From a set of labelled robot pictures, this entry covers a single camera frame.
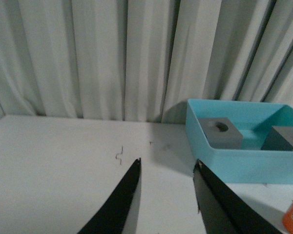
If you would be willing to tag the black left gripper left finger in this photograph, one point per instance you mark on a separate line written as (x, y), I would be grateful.
(112, 216)

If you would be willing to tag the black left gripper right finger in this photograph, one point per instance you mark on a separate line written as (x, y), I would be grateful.
(223, 211)

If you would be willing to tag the gray block with round hole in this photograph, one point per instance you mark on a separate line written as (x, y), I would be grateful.
(221, 133)

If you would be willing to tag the gray block with square recess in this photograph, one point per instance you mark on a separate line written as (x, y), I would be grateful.
(279, 138)

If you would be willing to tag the light blue plastic box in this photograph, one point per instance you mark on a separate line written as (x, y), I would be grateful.
(249, 164)

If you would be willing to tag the white pleated curtain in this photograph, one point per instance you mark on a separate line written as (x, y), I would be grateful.
(141, 60)

